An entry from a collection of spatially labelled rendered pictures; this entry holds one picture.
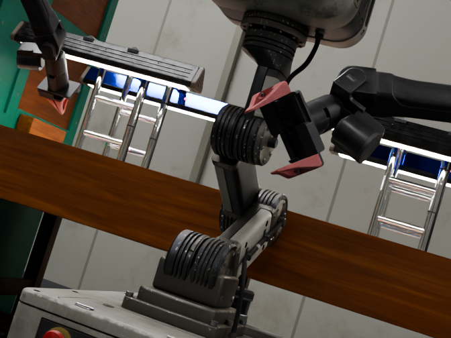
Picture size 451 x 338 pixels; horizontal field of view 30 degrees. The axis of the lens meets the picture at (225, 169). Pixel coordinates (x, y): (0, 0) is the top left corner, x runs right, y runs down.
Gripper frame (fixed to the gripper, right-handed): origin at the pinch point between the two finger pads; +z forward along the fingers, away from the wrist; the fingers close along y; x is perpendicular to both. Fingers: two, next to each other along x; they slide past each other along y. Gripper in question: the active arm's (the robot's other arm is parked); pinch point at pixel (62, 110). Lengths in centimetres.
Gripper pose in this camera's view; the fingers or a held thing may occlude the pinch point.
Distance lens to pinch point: 242.0
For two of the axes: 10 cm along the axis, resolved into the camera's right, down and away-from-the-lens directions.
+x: -3.7, 6.4, -6.7
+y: -9.3, -2.8, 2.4
